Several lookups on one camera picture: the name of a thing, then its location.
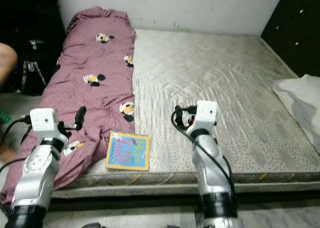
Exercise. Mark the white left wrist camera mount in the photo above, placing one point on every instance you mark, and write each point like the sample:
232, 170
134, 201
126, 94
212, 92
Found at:
42, 122

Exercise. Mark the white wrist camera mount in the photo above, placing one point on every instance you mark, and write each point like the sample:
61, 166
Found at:
205, 113
42, 122

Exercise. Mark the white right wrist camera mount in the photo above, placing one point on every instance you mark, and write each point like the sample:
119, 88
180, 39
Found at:
205, 113

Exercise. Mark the white quilted mattress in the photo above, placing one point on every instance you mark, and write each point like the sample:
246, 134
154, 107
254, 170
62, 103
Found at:
205, 68

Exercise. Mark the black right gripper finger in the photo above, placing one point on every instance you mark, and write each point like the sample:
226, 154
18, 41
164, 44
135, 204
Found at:
176, 118

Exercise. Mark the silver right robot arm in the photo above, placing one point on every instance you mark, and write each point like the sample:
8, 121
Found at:
212, 178

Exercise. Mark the black backpack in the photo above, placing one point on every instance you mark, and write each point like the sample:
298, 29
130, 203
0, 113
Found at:
37, 68

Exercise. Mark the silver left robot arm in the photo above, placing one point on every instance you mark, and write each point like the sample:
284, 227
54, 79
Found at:
37, 183

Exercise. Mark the grey bed base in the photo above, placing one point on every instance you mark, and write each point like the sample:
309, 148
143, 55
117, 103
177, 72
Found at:
155, 192

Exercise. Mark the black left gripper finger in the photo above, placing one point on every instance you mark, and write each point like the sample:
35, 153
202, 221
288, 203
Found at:
80, 115

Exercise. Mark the white pillow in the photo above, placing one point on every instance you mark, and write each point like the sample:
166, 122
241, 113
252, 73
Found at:
300, 98

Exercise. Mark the colourful children's book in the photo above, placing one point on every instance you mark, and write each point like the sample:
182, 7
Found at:
127, 151

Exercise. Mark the pink cartoon print blanket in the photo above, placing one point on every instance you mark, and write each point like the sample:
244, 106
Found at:
95, 58

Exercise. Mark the dark tufted headboard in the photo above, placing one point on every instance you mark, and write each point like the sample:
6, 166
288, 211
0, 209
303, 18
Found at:
295, 28

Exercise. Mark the person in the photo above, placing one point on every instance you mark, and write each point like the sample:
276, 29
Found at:
7, 63

